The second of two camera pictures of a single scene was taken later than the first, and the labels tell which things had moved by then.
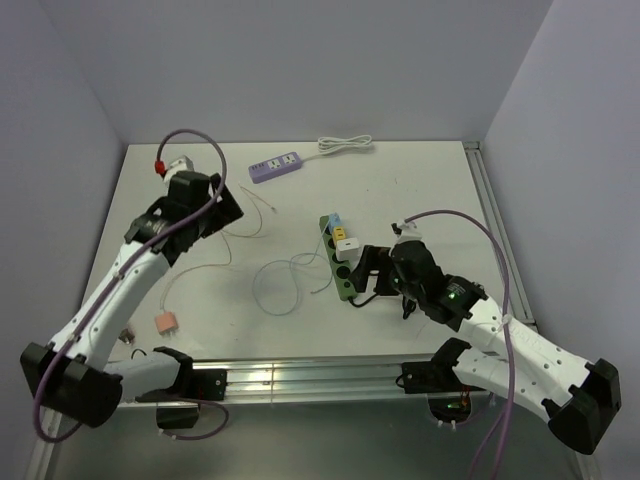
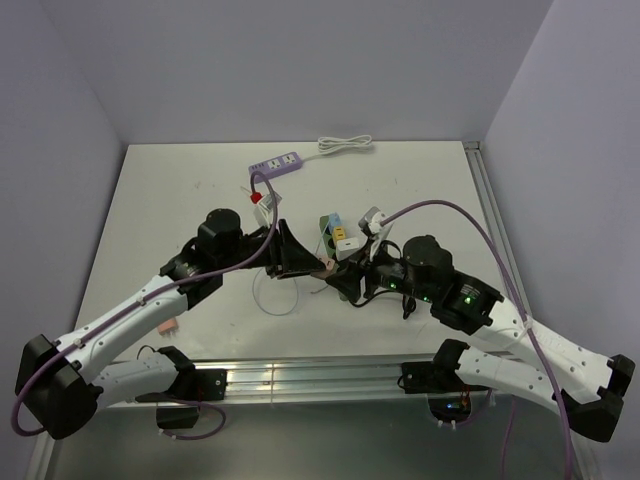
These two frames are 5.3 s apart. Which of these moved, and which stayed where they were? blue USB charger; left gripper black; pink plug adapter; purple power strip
Moved: left gripper black
Stayed: purple power strip; pink plug adapter; blue USB charger
